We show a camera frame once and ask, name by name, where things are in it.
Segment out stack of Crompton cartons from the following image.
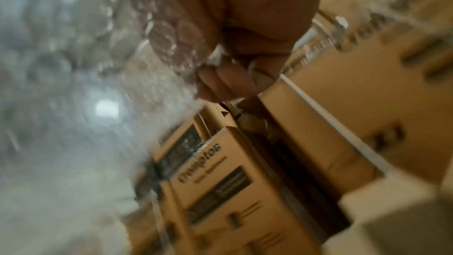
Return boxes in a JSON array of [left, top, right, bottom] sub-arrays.
[[127, 0, 453, 255]]

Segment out person's right hand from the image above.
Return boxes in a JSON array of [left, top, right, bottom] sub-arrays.
[[151, 0, 330, 103]]

